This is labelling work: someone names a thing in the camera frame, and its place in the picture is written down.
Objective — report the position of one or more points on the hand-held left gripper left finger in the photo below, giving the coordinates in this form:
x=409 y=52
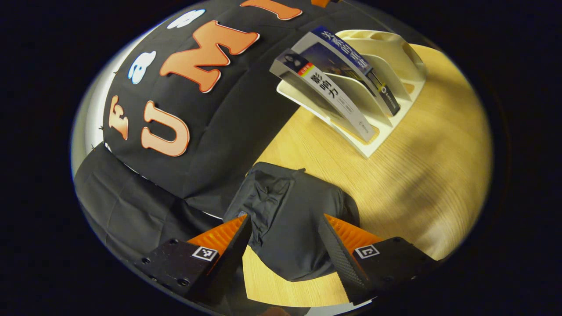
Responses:
x=228 y=263

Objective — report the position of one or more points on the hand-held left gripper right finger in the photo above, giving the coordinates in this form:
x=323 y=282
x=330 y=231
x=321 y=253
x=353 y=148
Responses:
x=342 y=263

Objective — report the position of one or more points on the blue cover book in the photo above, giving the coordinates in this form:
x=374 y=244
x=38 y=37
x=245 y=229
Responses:
x=347 y=55

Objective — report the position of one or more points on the black backdrop cloth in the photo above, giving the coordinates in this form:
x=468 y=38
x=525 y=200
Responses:
x=237 y=114

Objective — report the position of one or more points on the white plastic bookshelf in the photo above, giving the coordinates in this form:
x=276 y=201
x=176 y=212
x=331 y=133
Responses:
x=395 y=57

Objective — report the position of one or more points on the white portrait cover book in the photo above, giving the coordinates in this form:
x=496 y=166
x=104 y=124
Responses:
x=327 y=90

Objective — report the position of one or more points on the black schoolbag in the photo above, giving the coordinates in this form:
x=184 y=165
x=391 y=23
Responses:
x=294 y=210

